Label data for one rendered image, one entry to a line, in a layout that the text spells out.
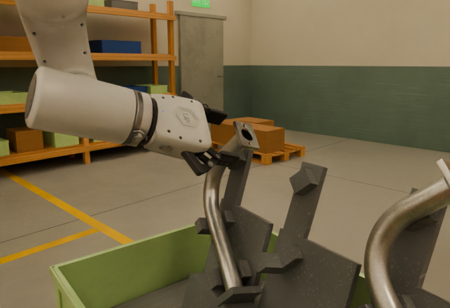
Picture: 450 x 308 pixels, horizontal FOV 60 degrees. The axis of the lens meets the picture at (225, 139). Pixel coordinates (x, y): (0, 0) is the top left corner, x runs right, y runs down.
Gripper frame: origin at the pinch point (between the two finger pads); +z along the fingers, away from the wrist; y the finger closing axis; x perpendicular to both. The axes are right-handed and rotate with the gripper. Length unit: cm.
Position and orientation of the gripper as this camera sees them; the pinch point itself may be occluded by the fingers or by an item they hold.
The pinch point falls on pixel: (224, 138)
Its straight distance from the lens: 68.9
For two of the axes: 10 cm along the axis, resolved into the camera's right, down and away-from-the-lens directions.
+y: -2.2, -8.0, 5.6
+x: -5.5, 5.7, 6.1
